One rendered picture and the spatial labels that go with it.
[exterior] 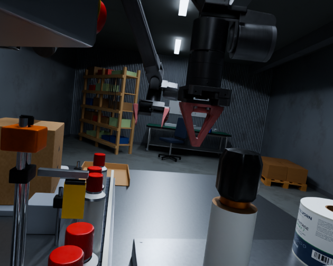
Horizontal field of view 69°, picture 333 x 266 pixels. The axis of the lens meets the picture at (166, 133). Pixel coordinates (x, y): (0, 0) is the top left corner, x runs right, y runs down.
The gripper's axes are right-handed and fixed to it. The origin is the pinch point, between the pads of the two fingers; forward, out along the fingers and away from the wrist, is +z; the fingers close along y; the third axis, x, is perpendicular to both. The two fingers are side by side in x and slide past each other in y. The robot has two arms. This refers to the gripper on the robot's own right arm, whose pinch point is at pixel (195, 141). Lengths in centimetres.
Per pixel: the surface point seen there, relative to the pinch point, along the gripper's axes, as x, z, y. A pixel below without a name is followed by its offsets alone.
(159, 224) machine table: -1, 38, 40
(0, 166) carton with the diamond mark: 54, 21, 43
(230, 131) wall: -283, 76, 703
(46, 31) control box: 17.3, -10.7, -20.7
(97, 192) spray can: 17.2, 14.1, 9.0
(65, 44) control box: 17.0, -10.5, -17.1
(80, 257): 14.5, 9.5, -17.7
